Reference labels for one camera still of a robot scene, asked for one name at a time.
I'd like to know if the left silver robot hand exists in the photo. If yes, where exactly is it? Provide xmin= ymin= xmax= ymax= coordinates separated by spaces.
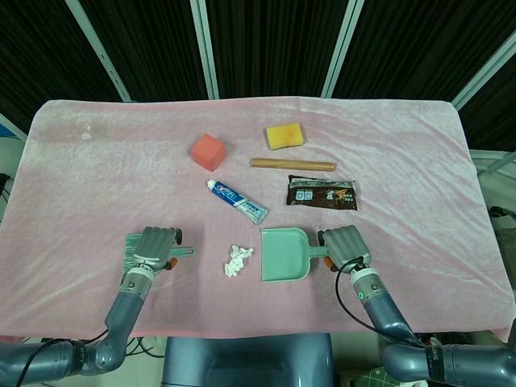
xmin=132 ymin=226 xmax=185 ymax=272

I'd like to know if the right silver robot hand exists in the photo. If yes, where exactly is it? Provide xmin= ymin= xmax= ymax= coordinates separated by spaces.
xmin=317 ymin=224 xmax=374 ymax=272

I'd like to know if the green hand broom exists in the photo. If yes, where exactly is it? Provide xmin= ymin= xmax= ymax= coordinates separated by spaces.
xmin=123 ymin=231 xmax=196 ymax=277

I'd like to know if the green plastic dustpan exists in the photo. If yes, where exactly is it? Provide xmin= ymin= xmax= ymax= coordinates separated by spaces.
xmin=260 ymin=227 xmax=331 ymax=283

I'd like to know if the crumpled white tissue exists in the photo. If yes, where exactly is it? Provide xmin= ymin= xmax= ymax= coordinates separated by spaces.
xmin=223 ymin=244 xmax=255 ymax=278

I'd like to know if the brown snack packet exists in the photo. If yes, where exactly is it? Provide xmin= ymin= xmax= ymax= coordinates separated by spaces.
xmin=285 ymin=174 xmax=359 ymax=211

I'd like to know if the pink velvet table cloth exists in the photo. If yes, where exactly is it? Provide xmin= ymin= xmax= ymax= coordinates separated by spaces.
xmin=0 ymin=95 xmax=515 ymax=343

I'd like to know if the blue white toothpaste tube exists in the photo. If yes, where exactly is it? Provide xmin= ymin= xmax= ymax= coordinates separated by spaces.
xmin=206 ymin=179 xmax=270 ymax=226

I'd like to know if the wooden rolling pin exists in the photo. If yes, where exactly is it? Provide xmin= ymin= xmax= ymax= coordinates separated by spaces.
xmin=249 ymin=156 xmax=337 ymax=173

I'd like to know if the coral foam cube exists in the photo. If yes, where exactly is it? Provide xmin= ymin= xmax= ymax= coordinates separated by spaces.
xmin=189 ymin=132 xmax=227 ymax=171

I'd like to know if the yellow green sponge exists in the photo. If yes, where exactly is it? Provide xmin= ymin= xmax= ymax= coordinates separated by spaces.
xmin=264 ymin=123 xmax=306 ymax=151

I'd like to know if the blue grey robot torso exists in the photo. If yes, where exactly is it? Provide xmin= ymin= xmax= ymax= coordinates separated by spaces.
xmin=160 ymin=334 xmax=335 ymax=387

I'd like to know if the grey metal side rack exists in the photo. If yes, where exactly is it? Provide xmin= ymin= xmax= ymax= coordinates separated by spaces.
xmin=469 ymin=148 xmax=516 ymax=178

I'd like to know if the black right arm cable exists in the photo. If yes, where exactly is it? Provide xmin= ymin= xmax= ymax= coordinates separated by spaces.
xmin=335 ymin=257 xmax=428 ymax=348

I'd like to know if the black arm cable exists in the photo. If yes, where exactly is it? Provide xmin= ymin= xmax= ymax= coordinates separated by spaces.
xmin=15 ymin=330 xmax=110 ymax=378
xmin=335 ymin=257 xmax=428 ymax=348

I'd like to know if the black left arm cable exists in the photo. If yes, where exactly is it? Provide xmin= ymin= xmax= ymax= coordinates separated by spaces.
xmin=15 ymin=330 xmax=110 ymax=378

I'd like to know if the white partition frame post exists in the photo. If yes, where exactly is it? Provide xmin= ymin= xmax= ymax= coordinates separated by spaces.
xmin=66 ymin=0 xmax=132 ymax=102
xmin=451 ymin=35 xmax=516 ymax=110
xmin=190 ymin=0 xmax=221 ymax=100
xmin=321 ymin=0 xmax=364 ymax=98

